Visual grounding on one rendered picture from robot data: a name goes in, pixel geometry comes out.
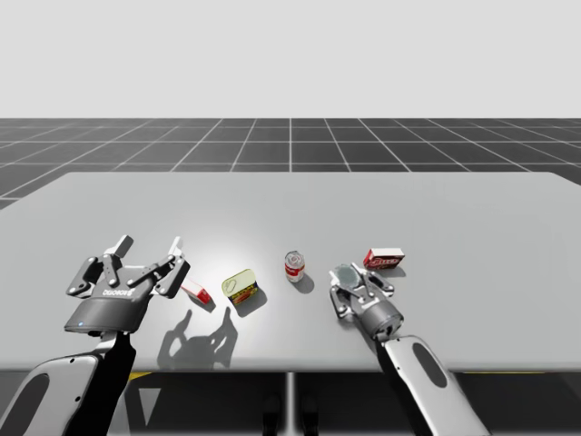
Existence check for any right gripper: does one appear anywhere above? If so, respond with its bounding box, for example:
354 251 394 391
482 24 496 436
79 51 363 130
329 263 406 343

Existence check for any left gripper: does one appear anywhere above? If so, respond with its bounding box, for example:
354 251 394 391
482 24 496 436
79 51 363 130
63 234 192 338

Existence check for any red and white can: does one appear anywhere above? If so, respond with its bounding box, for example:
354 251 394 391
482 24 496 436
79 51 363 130
283 250 307 284

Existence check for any green and blue rectangular can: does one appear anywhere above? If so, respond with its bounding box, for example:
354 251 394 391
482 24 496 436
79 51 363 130
221 268 261 307

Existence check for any red and white carton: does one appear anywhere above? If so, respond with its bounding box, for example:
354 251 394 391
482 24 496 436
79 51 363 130
180 278 215 306

